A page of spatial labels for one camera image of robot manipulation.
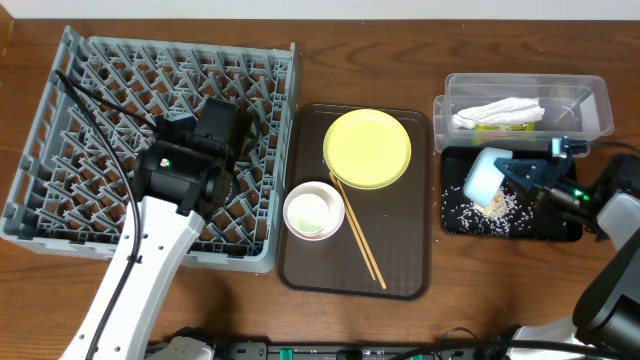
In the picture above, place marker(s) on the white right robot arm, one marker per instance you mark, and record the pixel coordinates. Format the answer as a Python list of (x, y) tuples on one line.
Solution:
[(606, 316)]

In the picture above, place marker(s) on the white small cup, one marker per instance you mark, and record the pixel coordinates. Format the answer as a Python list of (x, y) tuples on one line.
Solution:
[(308, 214)]

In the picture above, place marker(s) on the light blue bowl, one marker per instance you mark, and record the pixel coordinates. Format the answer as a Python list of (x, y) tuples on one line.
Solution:
[(484, 178)]

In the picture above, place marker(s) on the clear plastic waste bin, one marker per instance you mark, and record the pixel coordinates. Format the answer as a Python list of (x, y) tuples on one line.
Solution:
[(576, 106)]

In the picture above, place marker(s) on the spilled rice pile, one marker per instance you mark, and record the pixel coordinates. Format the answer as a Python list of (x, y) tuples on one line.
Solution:
[(505, 217)]

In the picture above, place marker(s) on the wooden chopstick left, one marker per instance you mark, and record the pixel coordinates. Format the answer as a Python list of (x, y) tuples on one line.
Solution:
[(352, 224)]

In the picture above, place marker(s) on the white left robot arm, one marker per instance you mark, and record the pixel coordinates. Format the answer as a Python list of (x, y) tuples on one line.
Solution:
[(179, 183)]

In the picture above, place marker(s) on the white napkin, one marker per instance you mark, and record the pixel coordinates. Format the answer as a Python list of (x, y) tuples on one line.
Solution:
[(505, 112)]

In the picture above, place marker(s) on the brown plastic serving tray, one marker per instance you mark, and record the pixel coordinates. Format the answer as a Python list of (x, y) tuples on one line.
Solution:
[(396, 221)]

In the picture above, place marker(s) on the black food waste tray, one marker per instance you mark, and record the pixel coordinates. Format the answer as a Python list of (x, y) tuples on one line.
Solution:
[(456, 163)]

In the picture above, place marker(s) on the green snack wrapper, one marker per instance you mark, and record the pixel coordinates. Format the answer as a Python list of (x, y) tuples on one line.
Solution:
[(508, 127)]

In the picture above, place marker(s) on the wooden chopstick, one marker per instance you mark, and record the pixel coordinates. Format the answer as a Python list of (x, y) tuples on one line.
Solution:
[(352, 224), (367, 248)]

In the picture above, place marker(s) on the grey plastic dishwasher rack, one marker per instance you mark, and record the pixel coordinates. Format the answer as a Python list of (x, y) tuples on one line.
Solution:
[(67, 198)]

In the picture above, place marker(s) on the wooden chopstick right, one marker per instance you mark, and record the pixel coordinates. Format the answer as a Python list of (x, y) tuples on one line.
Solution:
[(367, 248)]

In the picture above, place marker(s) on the pink shallow bowl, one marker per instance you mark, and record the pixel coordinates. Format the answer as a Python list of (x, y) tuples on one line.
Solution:
[(332, 198)]

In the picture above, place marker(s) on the yellow round plate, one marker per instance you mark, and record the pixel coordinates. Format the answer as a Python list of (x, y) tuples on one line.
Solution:
[(367, 149)]

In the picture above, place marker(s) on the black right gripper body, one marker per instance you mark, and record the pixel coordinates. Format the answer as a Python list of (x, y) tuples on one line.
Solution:
[(566, 197)]

